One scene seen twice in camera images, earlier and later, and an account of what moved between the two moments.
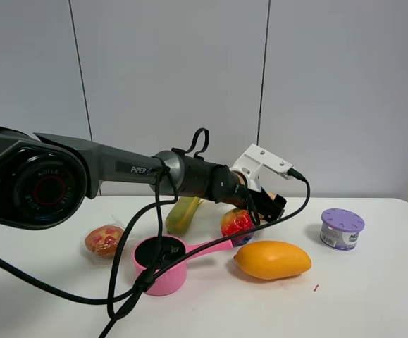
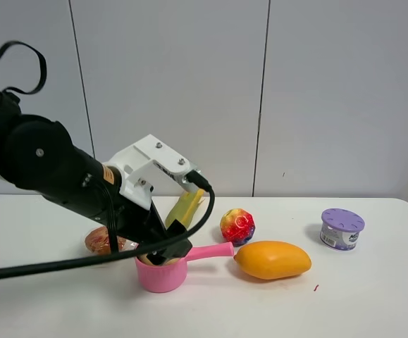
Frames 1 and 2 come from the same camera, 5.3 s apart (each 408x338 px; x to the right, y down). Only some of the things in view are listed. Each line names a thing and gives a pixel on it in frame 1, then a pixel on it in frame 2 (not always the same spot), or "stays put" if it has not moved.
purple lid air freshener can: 340,229 stays put
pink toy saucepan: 172,249 stays put
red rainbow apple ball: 235,221 stays put
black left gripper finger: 277,203 to 177,243
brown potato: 272,193 to 144,260
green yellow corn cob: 182,214 stays put
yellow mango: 270,259 stays put
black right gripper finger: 271,215 to 156,257
